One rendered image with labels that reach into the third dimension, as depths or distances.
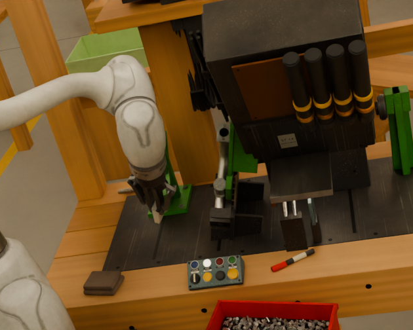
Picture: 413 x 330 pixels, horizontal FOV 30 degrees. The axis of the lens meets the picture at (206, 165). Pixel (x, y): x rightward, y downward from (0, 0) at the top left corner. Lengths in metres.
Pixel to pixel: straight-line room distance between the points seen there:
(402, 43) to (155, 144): 1.04
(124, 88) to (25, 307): 0.54
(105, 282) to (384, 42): 1.12
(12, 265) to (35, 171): 3.25
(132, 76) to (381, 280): 0.83
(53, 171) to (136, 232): 2.66
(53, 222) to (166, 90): 2.16
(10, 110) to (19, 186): 3.38
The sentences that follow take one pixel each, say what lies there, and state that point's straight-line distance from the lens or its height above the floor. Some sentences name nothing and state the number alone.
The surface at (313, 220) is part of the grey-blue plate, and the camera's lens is 2.12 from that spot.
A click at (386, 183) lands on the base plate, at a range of 2.38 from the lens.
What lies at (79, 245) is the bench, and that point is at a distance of 2.50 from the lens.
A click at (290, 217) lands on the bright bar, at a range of 2.10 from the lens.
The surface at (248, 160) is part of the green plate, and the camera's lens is 2.13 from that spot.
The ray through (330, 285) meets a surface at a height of 0.87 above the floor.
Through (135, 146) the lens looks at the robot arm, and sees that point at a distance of 1.72.
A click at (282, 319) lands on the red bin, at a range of 1.99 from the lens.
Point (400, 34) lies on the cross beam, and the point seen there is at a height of 1.25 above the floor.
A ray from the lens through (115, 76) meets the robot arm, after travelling 1.80.
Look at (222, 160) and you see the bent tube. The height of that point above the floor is 1.08.
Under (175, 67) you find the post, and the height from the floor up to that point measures 1.31.
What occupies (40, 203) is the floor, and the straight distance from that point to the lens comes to 4.73.
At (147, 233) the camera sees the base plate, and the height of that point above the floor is 0.90.
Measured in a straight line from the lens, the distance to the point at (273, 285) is 2.07.
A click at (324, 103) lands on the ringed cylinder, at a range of 1.83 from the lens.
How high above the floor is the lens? 2.18
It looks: 29 degrees down
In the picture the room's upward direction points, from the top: 15 degrees counter-clockwise
